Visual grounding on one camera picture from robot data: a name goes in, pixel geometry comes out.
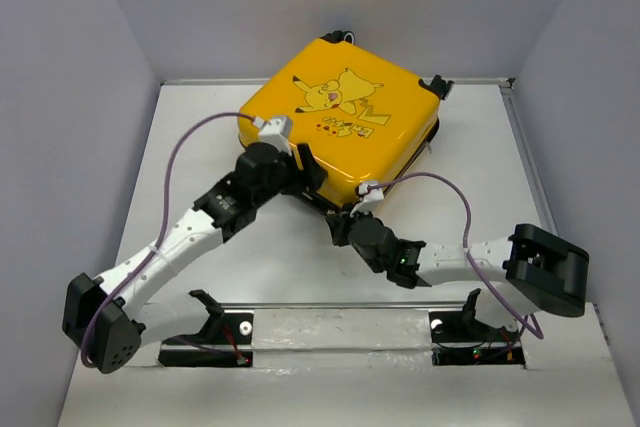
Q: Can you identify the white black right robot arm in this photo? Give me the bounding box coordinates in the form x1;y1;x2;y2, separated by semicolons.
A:
326;212;589;339

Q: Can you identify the metal table edge rail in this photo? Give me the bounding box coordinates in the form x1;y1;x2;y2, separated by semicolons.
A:
499;78;557;234

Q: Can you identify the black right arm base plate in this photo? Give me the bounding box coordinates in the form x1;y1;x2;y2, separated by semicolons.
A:
430;289;525;367

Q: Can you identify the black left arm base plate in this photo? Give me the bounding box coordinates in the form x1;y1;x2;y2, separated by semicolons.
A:
158;289;254;368

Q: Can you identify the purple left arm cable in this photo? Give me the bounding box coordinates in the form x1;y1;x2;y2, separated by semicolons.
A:
79;112;261;368

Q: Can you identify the yellow hard-shell suitcase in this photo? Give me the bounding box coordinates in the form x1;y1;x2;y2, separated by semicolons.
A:
240;30;454;212

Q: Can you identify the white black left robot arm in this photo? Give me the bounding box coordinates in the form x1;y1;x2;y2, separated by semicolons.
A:
62;142;328;374

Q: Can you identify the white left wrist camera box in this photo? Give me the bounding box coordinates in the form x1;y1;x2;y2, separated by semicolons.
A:
252;115;293;155

